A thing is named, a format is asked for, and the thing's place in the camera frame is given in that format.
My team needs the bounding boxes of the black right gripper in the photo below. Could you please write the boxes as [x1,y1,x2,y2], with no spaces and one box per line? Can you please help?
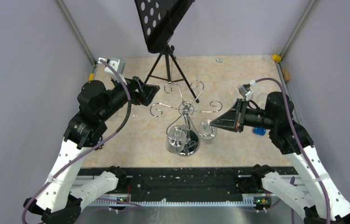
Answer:
[211,98,277,132]

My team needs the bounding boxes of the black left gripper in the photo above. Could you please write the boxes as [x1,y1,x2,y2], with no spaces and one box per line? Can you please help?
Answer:
[99,72,160,121]

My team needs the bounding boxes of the clear wine glass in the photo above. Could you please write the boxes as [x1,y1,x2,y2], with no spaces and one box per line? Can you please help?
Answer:
[131,105,141,118]
[256,93,268,110]
[197,119,218,145]
[237,84,249,94]
[166,126,188,154]

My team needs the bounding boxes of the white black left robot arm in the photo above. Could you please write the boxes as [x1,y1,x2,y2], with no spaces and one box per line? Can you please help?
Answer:
[23,77,160,224]

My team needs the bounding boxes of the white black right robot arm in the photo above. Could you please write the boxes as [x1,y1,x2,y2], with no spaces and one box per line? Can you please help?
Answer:
[211,91,350,224]

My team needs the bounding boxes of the chrome wine glass rack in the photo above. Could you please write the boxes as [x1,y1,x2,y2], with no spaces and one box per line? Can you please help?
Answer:
[150,80,223,157]

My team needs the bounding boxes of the blue orange toy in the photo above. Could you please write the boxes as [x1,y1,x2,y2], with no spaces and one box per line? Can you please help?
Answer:
[253,127,266,136]

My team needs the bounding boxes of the yellow corner clip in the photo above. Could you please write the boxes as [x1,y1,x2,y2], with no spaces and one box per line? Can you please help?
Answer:
[88,73,94,81]
[271,54,282,62]

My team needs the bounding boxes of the round metal table insert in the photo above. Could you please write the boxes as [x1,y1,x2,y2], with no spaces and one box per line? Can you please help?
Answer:
[216,57,223,63]

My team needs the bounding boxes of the wooden block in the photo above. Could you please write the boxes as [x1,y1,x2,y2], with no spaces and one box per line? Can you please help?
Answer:
[281,68,291,82]

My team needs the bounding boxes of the black music stand tripod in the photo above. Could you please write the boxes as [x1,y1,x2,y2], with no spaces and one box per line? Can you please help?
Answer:
[134,0,199,103]

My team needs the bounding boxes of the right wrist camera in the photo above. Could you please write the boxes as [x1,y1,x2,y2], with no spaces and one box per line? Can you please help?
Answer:
[237,79,257,101]

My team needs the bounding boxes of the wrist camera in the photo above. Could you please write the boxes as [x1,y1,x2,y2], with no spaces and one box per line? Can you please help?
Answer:
[98,57,126,84]
[237,79,257,101]

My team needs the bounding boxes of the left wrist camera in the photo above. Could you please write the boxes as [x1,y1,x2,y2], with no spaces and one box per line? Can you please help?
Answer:
[98,57,126,84]

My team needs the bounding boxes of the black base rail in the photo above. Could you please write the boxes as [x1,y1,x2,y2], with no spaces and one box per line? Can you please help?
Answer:
[75,166,301,205]

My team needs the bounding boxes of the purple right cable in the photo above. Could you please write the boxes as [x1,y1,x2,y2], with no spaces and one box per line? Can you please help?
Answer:
[253,77,332,224]

